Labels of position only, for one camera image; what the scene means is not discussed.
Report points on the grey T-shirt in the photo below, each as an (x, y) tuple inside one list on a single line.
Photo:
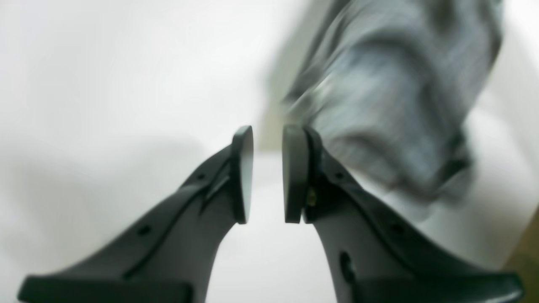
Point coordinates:
[(388, 85)]

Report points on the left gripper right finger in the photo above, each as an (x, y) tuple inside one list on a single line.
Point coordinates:
[(374, 254)]

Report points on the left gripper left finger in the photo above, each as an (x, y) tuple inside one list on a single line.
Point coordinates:
[(168, 254)]

